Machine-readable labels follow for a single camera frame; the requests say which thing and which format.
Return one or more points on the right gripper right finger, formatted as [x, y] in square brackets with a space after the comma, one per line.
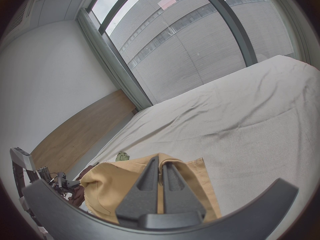
[180, 201]

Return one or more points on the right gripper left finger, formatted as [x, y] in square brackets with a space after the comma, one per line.
[140, 204]

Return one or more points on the tan shorts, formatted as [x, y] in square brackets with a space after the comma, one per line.
[112, 184]

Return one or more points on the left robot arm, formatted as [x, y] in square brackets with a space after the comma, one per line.
[23, 159]

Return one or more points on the bed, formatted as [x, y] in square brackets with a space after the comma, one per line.
[225, 121]

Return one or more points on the olive green garment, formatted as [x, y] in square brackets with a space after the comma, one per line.
[122, 156]

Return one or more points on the brown garment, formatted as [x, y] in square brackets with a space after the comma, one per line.
[79, 196]

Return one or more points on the grey-green curtain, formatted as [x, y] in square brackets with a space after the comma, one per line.
[112, 59]
[295, 21]

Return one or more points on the window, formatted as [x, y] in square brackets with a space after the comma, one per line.
[187, 46]

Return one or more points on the white ceiling air conditioner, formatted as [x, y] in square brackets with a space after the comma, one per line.
[22, 19]

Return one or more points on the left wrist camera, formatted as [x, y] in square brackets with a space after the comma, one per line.
[62, 177]

